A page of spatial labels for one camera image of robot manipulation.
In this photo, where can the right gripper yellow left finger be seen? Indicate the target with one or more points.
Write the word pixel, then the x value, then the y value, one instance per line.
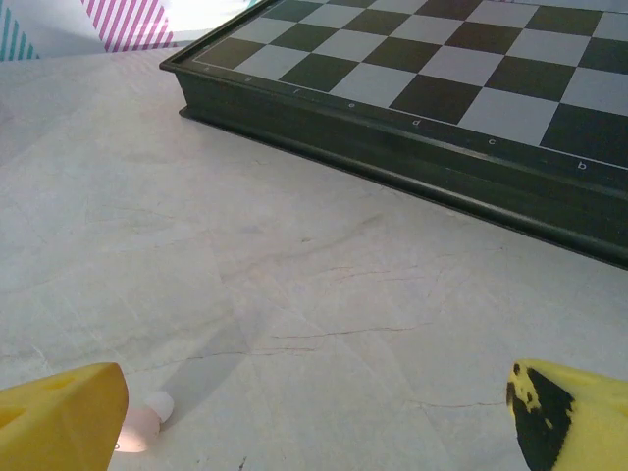
pixel 59 427

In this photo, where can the black folding chessboard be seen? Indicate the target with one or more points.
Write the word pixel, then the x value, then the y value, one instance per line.
pixel 417 73

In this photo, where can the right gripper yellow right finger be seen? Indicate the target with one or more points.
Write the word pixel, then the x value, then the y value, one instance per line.
pixel 589 427

